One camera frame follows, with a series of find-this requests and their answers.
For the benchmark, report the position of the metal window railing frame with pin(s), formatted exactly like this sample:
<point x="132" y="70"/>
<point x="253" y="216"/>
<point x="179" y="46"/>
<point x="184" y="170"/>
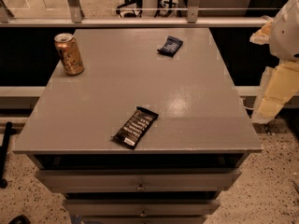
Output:
<point x="70" y="13"/>

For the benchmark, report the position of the orange soda can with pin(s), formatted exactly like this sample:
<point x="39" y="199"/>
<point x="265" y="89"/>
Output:
<point x="67" y="48"/>

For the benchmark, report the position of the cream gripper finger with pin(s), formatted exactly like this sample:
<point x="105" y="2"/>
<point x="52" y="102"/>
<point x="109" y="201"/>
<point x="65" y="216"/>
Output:
<point x="277" y="86"/>
<point x="262" y="36"/>

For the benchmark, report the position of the black office chair base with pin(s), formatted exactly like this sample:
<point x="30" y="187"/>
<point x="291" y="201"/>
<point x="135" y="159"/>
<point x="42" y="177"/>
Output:
<point x="132" y="3"/>

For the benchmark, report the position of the lower grey drawer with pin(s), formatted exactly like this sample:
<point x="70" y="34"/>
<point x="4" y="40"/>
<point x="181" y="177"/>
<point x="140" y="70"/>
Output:
<point x="141" y="208"/>

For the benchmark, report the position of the dark blue snack bar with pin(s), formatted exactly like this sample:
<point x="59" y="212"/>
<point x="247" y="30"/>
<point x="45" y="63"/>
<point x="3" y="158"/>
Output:
<point x="171" y="46"/>

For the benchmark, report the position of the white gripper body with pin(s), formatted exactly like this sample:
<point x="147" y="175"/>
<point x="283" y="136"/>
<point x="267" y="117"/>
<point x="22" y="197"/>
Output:
<point x="286" y="36"/>

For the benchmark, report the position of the black object on floor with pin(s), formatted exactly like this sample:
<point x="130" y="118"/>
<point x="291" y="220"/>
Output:
<point x="22" y="219"/>

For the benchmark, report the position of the grey drawer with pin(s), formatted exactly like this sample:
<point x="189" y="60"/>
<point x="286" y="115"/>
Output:
<point x="96" y="181"/>
<point x="141" y="208"/>

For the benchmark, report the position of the black rxbar chocolate bar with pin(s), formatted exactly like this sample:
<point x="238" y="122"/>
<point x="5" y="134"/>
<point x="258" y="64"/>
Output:
<point x="135" y="127"/>

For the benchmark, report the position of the upper grey drawer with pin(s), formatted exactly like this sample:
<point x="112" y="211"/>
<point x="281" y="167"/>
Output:
<point x="96" y="181"/>

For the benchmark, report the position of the grey drawer cabinet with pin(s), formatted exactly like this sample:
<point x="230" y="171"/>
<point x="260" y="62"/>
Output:
<point x="151" y="132"/>

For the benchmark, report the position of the black stand with wheel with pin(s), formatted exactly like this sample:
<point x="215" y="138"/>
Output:
<point x="3" y="153"/>

